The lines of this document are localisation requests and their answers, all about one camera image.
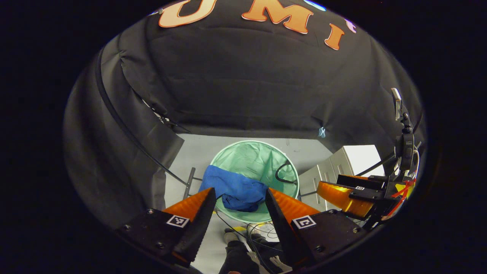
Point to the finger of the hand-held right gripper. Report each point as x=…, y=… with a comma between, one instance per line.
x=342, y=198
x=361, y=180

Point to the green laundry hamper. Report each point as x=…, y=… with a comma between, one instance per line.
x=255, y=156

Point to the pale plastic clip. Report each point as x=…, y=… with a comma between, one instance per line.
x=322, y=132

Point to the person's dark trouser leg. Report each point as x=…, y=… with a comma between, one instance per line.
x=237, y=258

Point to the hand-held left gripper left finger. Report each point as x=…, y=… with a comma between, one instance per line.
x=198, y=228

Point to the white drawer cabinet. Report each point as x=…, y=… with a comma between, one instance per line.
x=361, y=160

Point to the person's white shoe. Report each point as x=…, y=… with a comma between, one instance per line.
x=258, y=229
x=230, y=236

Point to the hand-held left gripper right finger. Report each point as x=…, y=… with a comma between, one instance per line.
x=281, y=224

